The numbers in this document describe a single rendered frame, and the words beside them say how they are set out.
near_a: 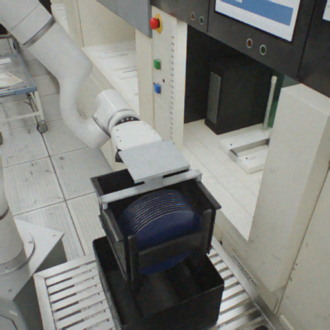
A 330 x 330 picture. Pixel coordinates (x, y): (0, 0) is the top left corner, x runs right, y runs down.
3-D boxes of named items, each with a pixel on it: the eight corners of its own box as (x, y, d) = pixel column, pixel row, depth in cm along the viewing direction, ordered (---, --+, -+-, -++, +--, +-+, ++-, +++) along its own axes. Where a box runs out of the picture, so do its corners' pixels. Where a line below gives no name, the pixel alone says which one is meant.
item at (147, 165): (177, 213, 102) (183, 120, 82) (213, 266, 87) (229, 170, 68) (97, 238, 93) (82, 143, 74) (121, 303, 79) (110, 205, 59)
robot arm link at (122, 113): (142, 135, 90) (145, 140, 87) (109, 142, 87) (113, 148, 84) (140, 106, 85) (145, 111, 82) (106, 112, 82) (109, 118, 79)
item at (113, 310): (178, 247, 116) (178, 211, 106) (220, 320, 96) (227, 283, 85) (97, 276, 107) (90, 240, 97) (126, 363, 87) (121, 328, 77)
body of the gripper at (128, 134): (146, 136, 88) (164, 160, 80) (107, 145, 84) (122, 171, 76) (145, 110, 83) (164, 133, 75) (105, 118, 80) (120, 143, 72)
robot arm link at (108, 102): (98, 127, 83) (126, 102, 82) (84, 104, 93) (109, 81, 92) (118, 146, 89) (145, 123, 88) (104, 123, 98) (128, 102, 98)
